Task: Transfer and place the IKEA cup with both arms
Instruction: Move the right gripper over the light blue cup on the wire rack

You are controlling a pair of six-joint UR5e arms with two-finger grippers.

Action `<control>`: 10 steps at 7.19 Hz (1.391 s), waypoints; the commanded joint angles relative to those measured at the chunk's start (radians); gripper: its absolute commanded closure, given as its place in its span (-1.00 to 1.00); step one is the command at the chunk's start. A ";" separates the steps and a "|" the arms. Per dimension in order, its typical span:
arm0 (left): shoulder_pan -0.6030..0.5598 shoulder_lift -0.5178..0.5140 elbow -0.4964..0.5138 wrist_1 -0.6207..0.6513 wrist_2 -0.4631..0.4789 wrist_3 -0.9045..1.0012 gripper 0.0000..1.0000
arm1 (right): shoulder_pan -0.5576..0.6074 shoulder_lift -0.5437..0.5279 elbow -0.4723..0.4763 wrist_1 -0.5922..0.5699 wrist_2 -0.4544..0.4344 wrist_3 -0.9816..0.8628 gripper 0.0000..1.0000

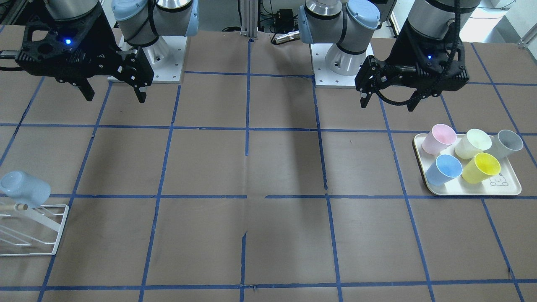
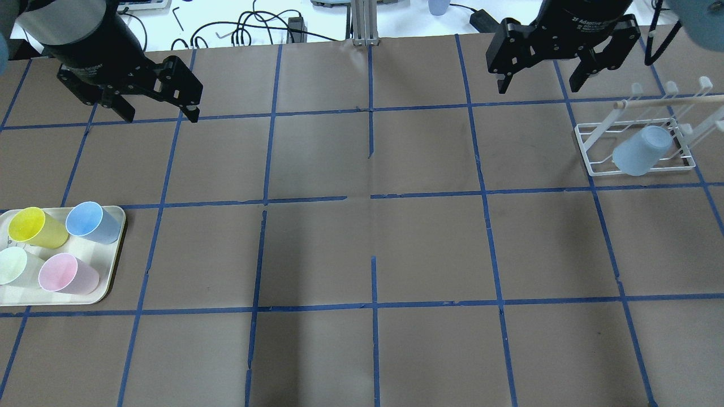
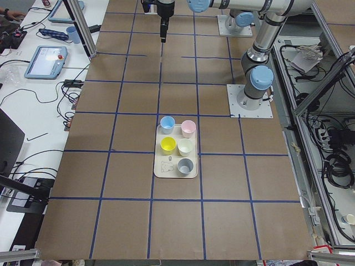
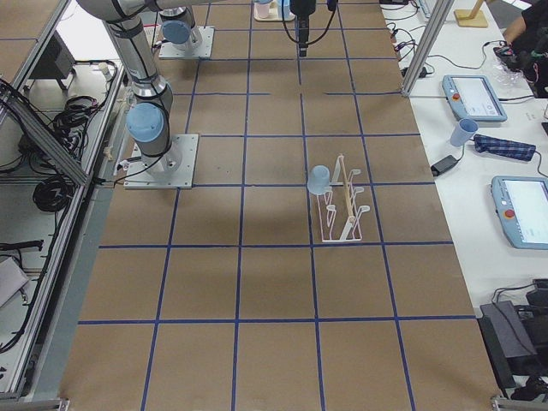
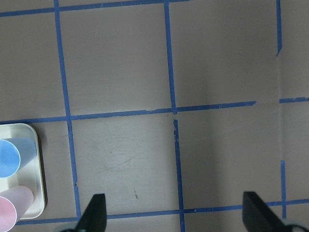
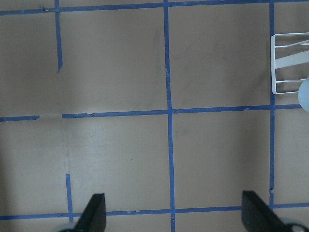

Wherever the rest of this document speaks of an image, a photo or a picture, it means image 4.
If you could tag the near teach pendant tablet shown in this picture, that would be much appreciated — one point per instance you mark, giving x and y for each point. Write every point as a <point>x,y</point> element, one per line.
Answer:
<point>521,206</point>

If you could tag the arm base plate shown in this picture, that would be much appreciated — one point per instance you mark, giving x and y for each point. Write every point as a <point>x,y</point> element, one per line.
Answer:
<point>187,43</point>
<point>175,169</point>

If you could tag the far teach pendant tablet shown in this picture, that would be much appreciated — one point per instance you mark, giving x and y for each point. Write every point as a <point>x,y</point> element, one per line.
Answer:
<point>472,96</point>

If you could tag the black power adapter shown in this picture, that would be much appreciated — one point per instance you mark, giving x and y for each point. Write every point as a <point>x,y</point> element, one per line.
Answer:
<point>443,165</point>

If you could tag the blue cup on side table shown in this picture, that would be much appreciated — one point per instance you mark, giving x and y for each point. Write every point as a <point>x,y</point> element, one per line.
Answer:
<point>464,130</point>

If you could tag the teach pendant tablet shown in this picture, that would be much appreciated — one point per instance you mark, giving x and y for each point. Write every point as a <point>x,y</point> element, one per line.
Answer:
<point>472,96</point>
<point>521,206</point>

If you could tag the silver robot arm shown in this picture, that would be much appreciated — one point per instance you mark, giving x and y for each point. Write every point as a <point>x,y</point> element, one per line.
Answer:
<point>163,154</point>
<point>184,15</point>

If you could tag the aluminium frame post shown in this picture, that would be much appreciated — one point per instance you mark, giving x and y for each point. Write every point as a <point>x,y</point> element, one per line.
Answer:
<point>427,40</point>

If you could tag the wooden stand base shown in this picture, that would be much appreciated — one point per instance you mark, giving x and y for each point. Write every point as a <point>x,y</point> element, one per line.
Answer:
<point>473,18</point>

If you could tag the light blue plastic cup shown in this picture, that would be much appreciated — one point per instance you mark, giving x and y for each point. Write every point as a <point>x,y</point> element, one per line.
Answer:
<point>319,178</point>

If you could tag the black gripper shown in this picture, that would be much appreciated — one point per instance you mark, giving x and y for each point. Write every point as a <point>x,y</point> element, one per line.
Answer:
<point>301,8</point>

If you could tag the white wire cup rack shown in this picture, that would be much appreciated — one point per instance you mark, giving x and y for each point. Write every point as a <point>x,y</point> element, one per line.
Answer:
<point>339,211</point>

